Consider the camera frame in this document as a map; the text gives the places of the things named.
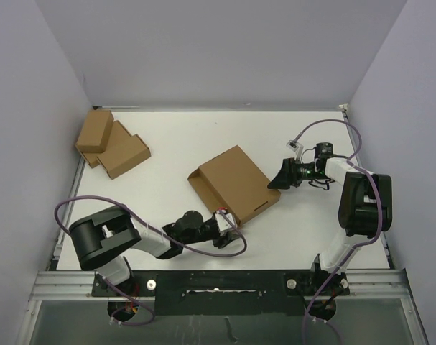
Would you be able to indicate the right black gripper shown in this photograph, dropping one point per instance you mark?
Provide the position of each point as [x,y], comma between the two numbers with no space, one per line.
[287,175]

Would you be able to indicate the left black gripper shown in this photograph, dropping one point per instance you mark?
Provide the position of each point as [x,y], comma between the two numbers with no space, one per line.
[223,238]

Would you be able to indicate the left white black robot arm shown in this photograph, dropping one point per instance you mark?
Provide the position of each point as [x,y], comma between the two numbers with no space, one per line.
[101,238]

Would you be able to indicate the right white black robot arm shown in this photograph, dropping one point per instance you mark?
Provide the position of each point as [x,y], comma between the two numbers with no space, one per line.
[365,207]

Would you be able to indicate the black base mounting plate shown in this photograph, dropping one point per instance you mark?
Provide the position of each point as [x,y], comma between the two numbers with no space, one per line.
[234,292]

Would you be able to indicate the flat cardboard piece underneath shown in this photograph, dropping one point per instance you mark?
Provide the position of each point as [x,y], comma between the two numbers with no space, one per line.
[118,134]

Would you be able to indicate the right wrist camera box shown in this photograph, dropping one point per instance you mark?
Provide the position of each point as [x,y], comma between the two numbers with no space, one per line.
[297,148]

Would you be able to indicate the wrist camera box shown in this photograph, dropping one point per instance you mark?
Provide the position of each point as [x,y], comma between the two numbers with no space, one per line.
[225,220]
[297,148]

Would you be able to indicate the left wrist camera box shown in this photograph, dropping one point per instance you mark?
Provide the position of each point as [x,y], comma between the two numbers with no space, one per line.
[225,220]

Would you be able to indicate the aluminium frame rail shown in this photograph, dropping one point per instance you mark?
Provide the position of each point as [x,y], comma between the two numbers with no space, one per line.
[62,285]

